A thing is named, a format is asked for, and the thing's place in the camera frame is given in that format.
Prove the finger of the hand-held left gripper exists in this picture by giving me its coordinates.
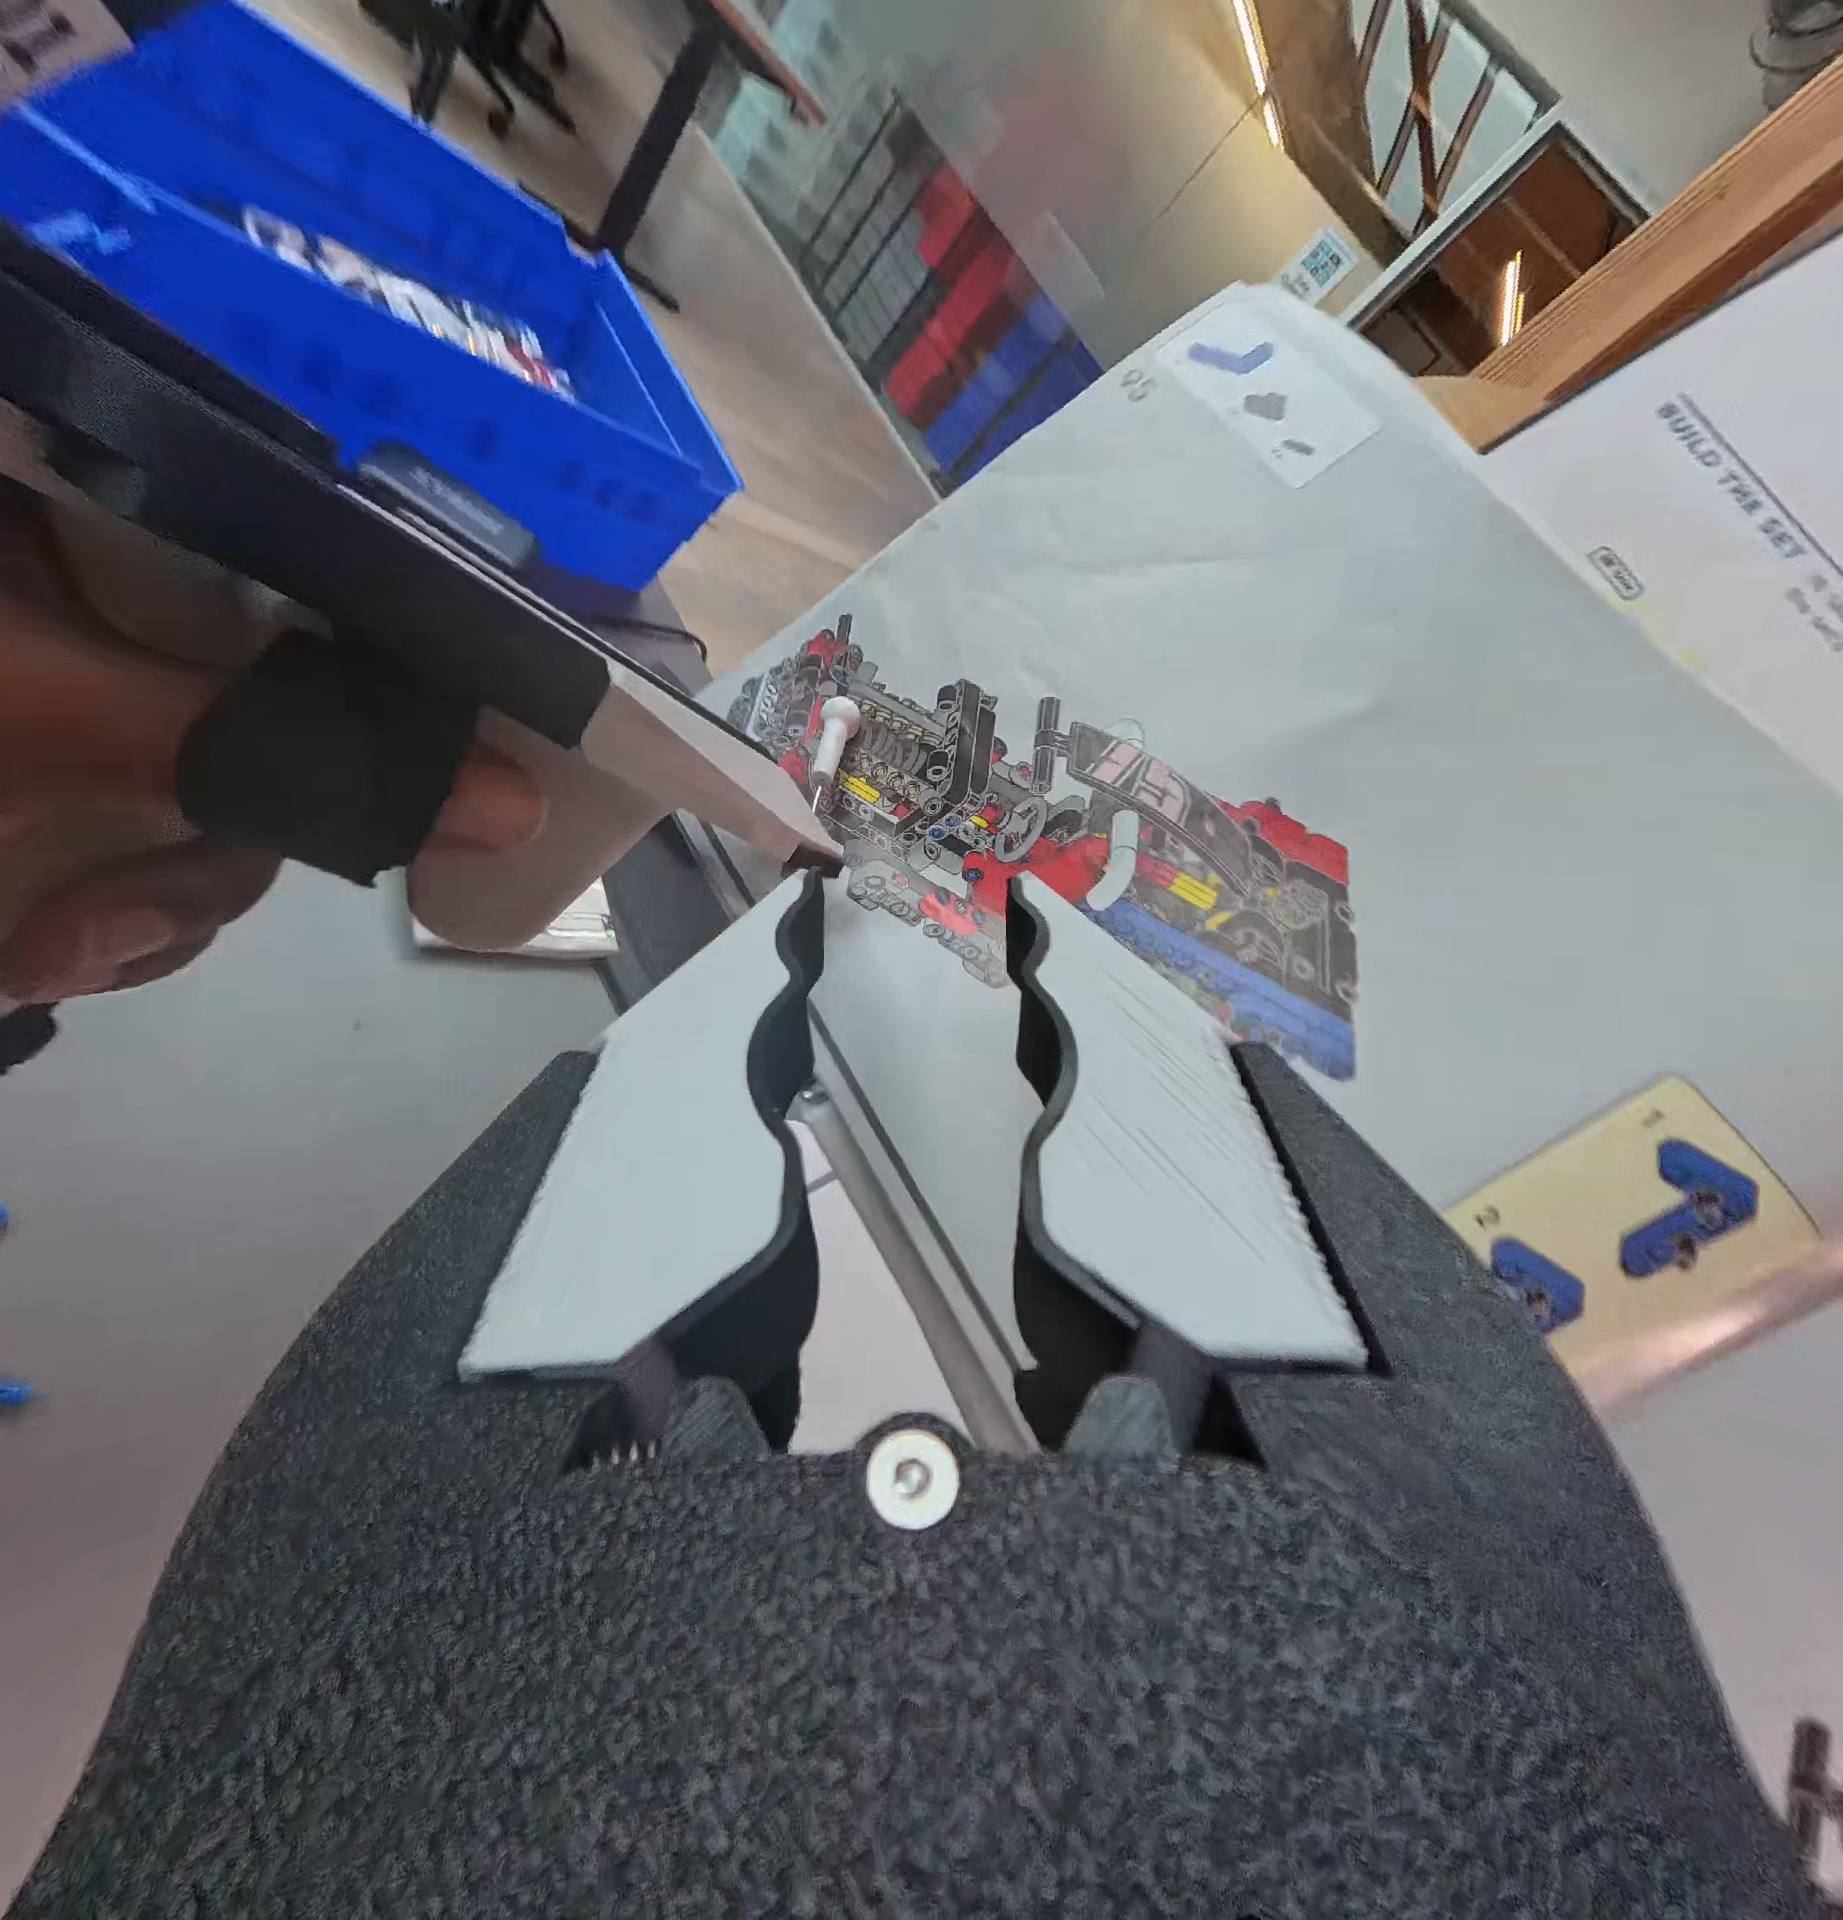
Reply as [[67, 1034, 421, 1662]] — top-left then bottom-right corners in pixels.
[[583, 646, 850, 878]]

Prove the black-legged table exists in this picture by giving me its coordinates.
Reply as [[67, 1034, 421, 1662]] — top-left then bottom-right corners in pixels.
[[587, 0, 833, 314]]

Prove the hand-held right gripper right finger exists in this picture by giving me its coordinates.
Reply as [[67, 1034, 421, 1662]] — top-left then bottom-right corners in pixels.
[[1004, 876, 1374, 1449]]

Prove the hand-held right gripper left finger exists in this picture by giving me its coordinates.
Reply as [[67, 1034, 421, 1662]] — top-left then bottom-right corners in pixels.
[[458, 871, 827, 1449]]

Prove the bag of toy bricks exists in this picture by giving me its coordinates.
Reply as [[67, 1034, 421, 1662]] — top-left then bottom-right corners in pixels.
[[243, 200, 580, 405]]

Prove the toy car instruction booklet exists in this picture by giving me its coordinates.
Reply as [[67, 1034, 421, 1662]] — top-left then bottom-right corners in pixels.
[[606, 209, 1843, 1920]]

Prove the metal book holder rod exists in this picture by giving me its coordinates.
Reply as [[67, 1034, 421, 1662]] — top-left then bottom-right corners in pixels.
[[787, 1082, 1039, 1456]]

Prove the wooden beam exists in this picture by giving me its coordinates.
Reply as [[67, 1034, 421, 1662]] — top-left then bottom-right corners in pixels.
[[1418, 21, 1843, 454]]

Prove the blue plastic bin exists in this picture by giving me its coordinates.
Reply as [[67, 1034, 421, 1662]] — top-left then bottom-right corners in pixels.
[[0, 0, 746, 594]]

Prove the grey desk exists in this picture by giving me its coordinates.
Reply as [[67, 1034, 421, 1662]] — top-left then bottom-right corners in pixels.
[[0, 860, 1043, 1771]]

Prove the person's left hand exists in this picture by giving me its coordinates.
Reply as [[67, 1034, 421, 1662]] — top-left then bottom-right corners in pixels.
[[0, 465, 550, 1009]]

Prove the stack of red blue crates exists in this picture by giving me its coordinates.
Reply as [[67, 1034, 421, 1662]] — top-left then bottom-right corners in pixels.
[[793, 89, 1105, 483]]

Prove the black office chair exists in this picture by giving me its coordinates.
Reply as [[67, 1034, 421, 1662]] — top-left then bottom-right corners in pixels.
[[357, 0, 580, 138]]

